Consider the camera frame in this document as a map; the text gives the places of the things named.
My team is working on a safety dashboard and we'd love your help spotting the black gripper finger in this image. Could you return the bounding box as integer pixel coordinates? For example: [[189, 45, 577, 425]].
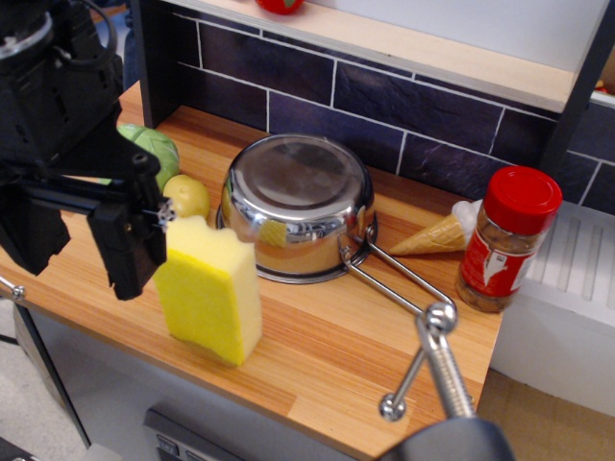
[[87, 180, 167, 301]]

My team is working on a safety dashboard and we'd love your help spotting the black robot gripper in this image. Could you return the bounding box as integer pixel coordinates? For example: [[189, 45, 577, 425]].
[[1, 1, 160, 276]]

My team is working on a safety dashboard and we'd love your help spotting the yellow sponge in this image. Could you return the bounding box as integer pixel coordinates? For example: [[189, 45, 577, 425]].
[[154, 216, 262, 366]]

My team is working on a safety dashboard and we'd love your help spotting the stainless steel pot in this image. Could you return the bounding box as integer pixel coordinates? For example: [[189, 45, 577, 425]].
[[216, 134, 452, 315]]

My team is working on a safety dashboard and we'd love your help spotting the small metal clamp knob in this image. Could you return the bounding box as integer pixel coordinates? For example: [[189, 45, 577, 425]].
[[0, 277, 27, 301]]

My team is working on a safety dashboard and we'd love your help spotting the yellow toy potato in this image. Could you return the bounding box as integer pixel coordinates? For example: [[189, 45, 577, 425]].
[[163, 175, 210, 218]]

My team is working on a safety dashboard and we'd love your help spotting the green toy cabbage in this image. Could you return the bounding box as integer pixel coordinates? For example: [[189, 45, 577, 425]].
[[117, 124, 180, 190]]

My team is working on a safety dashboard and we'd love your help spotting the grey oven control panel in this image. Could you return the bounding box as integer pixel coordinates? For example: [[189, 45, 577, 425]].
[[143, 409, 240, 461]]

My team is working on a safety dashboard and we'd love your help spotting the red toy tomato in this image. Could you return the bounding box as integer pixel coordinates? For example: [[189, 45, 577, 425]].
[[256, 0, 304, 15]]

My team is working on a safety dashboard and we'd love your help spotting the toy ice cream cone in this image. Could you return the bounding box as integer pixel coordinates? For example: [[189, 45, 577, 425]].
[[390, 200, 482, 255]]

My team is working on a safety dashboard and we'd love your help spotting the wooden shelf board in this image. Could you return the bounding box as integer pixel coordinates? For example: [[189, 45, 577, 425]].
[[175, 1, 578, 112]]

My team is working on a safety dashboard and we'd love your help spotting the red-lidded spice jar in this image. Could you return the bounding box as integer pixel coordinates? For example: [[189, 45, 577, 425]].
[[456, 166, 563, 313]]

